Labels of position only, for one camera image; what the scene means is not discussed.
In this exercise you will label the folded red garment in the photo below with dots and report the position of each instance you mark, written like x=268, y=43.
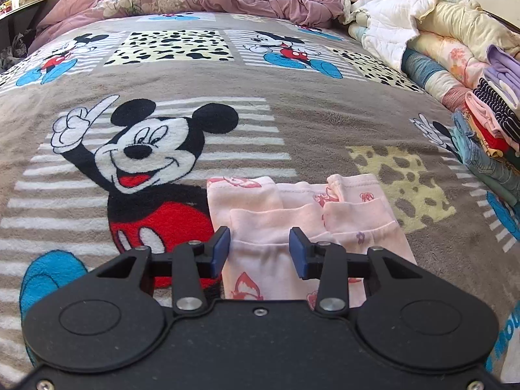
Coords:
x=494, y=147

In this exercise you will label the folded lilac garment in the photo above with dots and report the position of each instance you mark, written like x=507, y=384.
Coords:
x=503, y=71

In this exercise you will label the cream floral folded quilt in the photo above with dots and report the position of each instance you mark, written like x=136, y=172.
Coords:
x=456, y=34

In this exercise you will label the Mickey Mouse fleece blanket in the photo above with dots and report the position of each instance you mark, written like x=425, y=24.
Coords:
x=110, y=133

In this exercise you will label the dark desk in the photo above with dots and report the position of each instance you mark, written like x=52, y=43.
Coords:
x=17, y=16

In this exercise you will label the striped navy folded garment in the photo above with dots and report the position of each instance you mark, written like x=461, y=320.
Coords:
x=504, y=115

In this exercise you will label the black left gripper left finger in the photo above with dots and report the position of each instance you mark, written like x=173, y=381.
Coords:
x=80, y=320

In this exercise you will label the white quilted comforter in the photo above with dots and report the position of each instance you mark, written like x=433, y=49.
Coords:
x=391, y=24

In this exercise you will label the folded blue jeans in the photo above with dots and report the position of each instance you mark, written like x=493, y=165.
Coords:
x=495, y=174

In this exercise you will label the pink printed children's pants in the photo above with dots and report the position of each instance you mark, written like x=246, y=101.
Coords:
x=350, y=211

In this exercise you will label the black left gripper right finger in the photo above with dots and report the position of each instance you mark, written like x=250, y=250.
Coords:
x=402, y=312

